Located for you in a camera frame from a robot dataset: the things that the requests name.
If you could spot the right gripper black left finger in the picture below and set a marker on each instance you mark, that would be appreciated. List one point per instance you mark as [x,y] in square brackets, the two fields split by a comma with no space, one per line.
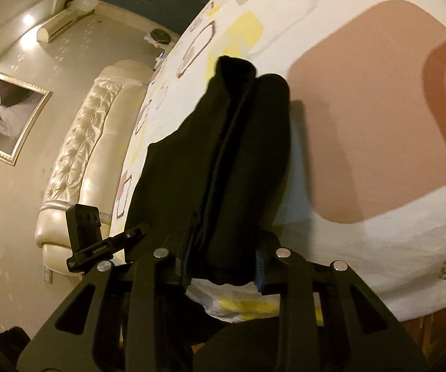
[119,318]

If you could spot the white wall air conditioner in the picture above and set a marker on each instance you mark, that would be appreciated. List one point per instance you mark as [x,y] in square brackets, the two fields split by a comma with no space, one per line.
[59,23]

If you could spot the patterned white bed sheet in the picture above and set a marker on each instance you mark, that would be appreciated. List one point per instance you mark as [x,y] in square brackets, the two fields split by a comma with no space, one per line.
[367,174]

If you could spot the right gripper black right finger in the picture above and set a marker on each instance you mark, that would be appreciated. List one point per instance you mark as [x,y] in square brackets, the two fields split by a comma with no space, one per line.
[330,320]

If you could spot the cream tufted headboard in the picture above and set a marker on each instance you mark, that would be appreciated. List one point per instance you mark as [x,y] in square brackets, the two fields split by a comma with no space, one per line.
[89,164]

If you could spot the framed wall picture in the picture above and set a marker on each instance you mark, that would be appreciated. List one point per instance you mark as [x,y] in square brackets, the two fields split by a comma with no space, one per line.
[20,105]

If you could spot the black pants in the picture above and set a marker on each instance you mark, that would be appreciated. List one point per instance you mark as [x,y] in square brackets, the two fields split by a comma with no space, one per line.
[211,183]

